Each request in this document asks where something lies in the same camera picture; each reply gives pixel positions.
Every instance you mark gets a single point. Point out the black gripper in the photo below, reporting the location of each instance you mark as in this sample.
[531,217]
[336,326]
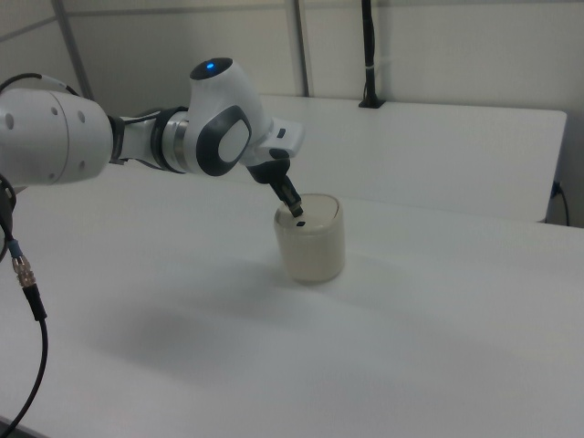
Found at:
[271,171]

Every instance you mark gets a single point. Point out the cream trash bin lid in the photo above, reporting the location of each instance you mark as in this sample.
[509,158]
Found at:
[317,214]

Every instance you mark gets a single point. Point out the cream trash bin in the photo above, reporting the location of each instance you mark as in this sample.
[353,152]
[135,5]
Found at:
[315,260]

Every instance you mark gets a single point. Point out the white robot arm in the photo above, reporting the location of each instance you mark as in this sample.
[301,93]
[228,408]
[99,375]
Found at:
[45,137]

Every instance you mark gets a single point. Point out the grey metal frame post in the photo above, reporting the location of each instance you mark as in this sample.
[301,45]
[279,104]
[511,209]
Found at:
[303,45]
[73,45]

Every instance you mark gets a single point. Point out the black clamp pole mount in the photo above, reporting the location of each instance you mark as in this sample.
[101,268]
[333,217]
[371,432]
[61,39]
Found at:
[368,45]

